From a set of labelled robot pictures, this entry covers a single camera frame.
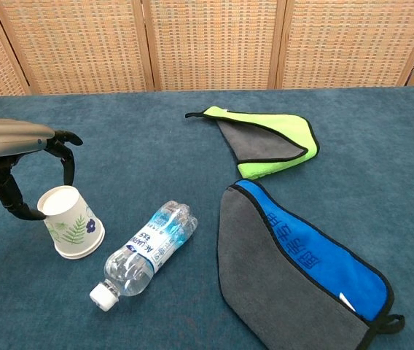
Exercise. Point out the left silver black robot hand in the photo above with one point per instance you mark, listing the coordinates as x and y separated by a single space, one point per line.
6 140

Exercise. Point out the white paper cup leaf print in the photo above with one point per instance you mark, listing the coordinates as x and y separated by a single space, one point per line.
79 257
65 208

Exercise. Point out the teal table mat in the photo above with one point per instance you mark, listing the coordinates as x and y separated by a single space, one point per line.
137 146

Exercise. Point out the clear plastic water bottle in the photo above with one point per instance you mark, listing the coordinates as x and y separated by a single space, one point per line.
145 251

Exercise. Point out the woven rattan folding screen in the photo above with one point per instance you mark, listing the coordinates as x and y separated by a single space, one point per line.
207 40

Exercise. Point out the green and grey microfibre cloth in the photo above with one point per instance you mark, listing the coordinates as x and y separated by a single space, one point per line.
265 140

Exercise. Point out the blue and grey microfibre cloth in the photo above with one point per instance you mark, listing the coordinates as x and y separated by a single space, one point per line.
265 277

